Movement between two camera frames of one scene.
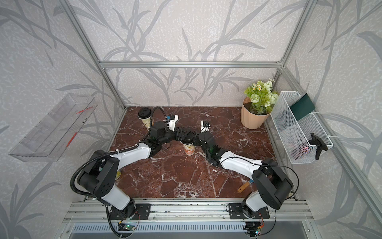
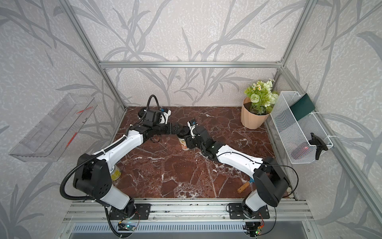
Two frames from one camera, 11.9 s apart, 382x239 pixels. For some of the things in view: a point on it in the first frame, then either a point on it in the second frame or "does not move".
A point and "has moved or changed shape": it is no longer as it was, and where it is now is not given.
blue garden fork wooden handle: (244, 185) does not move
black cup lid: (189, 139) has moved or changed shape
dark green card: (302, 107) does not move
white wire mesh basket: (295, 135) does not move
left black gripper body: (169, 138) to (162, 129)
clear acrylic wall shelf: (46, 142) does not move
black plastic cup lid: (144, 113) does not move
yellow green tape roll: (118, 175) does not move
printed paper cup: (189, 149) has moved or changed shape
